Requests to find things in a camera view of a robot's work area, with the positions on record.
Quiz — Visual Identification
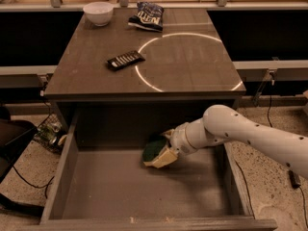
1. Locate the green and yellow sponge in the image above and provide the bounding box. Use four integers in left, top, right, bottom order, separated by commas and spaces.
142, 135, 167, 163

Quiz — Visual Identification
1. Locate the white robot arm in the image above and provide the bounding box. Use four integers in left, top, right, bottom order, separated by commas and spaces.
142, 105, 308, 178

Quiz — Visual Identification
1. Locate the open grey top drawer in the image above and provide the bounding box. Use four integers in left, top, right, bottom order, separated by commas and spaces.
18, 112, 277, 231

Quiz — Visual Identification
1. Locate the black chocolate bar wrapper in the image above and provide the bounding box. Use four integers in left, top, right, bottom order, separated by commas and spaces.
107, 50, 144, 71

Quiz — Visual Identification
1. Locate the blue chip bag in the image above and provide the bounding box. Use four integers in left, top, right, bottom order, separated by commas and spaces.
128, 2, 164, 32

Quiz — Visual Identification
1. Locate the white bowl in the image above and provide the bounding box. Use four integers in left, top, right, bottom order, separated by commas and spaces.
83, 2, 114, 26

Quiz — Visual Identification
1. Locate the black chair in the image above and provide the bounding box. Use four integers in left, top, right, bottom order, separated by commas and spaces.
0, 106, 43, 218

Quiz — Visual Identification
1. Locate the wire basket with cans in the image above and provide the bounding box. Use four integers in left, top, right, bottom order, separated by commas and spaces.
34, 114, 67, 154

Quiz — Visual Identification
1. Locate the black cable on floor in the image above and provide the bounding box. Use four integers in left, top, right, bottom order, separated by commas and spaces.
12, 165, 56, 200

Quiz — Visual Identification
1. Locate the black power adapter with cable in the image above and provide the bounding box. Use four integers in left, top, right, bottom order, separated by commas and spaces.
267, 97, 308, 227

